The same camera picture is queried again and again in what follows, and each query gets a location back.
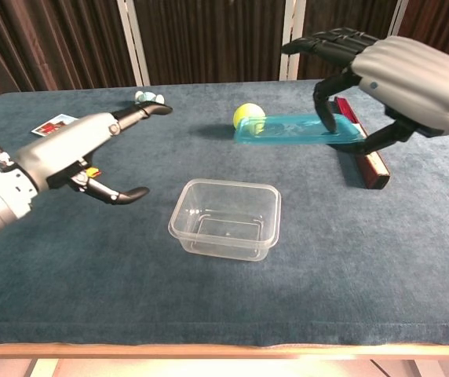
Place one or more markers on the dark red folded fan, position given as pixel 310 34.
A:
pixel 373 167

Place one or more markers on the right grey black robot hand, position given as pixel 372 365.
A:
pixel 413 82

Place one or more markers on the wooden table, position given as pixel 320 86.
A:
pixel 209 351

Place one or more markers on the blue grey table cloth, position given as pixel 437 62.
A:
pixel 326 282

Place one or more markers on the postcard with red building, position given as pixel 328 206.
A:
pixel 53 125

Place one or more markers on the clear plastic container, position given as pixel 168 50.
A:
pixel 224 239

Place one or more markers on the yellow rubber chicken toy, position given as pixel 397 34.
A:
pixel 94 172

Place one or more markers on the blue translucent plastic lid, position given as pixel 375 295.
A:
pixel 287 131

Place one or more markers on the yellow tennis ball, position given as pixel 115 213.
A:
pixel 248 112

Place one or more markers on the white partition frame post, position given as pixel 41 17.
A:
pixel 134 43
pixel 292 23
pixel 399 15

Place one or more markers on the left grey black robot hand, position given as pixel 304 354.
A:
pixel 75 145

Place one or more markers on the light blue massage roller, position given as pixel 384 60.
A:
pixel 148 96

